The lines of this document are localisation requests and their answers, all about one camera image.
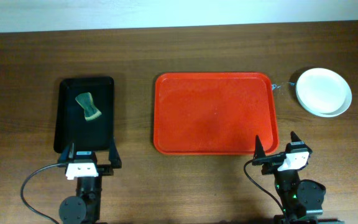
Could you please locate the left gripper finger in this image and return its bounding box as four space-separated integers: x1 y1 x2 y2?
57 142 75 167
109 138 122 169

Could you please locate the white plate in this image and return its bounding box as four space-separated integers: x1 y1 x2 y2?
295 68 352 118

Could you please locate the green yellow sponge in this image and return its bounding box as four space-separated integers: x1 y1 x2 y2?
75 92 102 121

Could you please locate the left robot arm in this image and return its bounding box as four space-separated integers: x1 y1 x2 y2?
58 140 122 223

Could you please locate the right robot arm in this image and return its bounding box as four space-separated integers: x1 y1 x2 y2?
249 131 326 223

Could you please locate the black plastic tray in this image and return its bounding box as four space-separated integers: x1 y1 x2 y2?
53 77 114 153

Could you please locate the red plastic tray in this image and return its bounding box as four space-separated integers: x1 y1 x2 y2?
153 72 280 155

